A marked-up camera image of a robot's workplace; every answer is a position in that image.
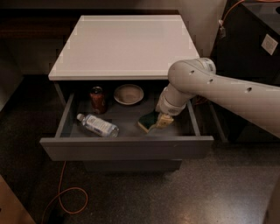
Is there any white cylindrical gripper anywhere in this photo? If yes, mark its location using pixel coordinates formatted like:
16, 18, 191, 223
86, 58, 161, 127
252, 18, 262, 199
155, 86, 194, 129

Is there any green yellow sponge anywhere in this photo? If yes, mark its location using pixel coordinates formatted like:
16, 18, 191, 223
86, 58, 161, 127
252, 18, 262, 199
137, 110, 158, 133

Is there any grey top drawer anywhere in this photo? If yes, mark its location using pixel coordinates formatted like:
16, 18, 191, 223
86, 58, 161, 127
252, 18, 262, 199
40, 80, 214, 161

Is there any grey drawer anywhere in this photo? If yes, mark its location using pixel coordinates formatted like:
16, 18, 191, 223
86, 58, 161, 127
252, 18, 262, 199
84, 159, 182, 172
40, 80, 214, 161

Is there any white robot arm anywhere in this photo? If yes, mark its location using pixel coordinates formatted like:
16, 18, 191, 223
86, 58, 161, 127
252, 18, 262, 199
157, 59, 279, 224

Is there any grey drawer cabinet white top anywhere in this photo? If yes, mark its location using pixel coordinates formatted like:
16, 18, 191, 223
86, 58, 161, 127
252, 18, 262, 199
47, 14, 200, 173

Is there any grey bottom drawer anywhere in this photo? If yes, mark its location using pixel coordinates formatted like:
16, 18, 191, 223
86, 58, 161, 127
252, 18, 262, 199
84, 159, 182, 172

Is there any beige ceramic bowl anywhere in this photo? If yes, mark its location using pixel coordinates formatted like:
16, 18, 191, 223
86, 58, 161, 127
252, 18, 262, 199
114, 84, 144, 105

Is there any red soda can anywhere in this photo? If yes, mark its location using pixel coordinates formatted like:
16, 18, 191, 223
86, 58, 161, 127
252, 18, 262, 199
90, 87, 107, 114

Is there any clear plastic water bottle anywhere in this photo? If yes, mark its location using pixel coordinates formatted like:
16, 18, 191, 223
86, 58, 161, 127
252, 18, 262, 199
76, 114, 119, 137

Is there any white label on cabinet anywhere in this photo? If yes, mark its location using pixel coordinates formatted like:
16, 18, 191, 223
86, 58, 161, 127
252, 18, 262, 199
261, 34, 278, 55

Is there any black plug on floor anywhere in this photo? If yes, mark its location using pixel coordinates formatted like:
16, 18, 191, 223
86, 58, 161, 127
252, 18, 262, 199
46, 210, 64, 224

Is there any dark wooden shelf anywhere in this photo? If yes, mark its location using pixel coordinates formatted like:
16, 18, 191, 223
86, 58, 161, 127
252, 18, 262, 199
0, 9, 179, 39

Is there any cardboard box corner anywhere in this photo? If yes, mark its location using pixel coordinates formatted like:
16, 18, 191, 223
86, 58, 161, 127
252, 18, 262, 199
0, 175, 36, 224

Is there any orange cable behind cabinet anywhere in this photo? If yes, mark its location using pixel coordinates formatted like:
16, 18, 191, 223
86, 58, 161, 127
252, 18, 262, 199
192, 0, 280, 107

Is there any orange cable on floor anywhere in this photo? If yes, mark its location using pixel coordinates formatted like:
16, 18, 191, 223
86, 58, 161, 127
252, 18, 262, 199
40, 160, 89, 224

